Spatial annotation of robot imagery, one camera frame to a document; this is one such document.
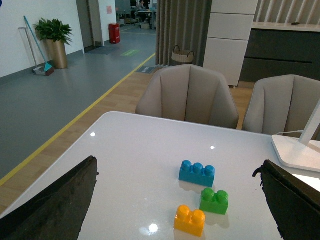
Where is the white drawer cabinet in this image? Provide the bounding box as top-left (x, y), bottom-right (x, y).
top-left (203, 0), bottom-right (258, 87)

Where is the beige chair left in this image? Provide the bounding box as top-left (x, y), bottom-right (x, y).
top-left (135, 64), bottom-right (239, 129)

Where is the beige chair right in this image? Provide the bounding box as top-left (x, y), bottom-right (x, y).
top-left (242, 74), bottom-right (320, 138)

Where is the grey curtain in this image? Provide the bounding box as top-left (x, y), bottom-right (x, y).
top-left (155, 0), bottom-right (213, 67)

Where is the grey dustpan with handle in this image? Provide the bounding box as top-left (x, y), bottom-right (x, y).
top-left (18, 27), bottom-right (46, 76)

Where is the white desk lamp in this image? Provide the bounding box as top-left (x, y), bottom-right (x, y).
top-left (272, 104), bottom-right (320, 172)

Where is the beige chair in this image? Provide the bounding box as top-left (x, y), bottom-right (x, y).
top-left (135, 64), bottom-right (239, 129)
top-left (242, 74), bottom-right (320, 138)

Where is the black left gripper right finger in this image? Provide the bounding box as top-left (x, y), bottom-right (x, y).
top-left (252, 159), bottom-right (320, 240)

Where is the green toy block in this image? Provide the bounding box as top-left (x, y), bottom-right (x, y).
top-left (199, 187), bottom-right (229, 215)

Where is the green potted plant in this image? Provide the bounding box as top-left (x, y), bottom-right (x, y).
top-left (34, 18), bottom-right (73, 69)

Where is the dark grey counter cabinet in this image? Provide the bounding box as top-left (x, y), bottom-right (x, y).
top-left (239, 24), bottom-right (320, 83)

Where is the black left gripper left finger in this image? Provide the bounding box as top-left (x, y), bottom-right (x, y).
top-left (0, 156), bottom-right (99, 240)

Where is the woven basket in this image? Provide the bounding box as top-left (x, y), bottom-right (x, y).
top-left (171, 45), bottom-right (195, 66)

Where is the teal broom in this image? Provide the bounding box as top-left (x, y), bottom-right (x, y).
top-left (23, 15), bottom-right (55, 77)

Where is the yellow toy block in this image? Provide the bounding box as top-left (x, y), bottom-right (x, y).
top-left (173, 205), bottom-right (206, 237)

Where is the blue toy block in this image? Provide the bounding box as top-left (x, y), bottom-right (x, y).
top-left (178, 160), bottom-right (216, 188)

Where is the white lamp cable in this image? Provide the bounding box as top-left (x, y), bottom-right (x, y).
top-left (276, 129), bottom-right (305, 137)

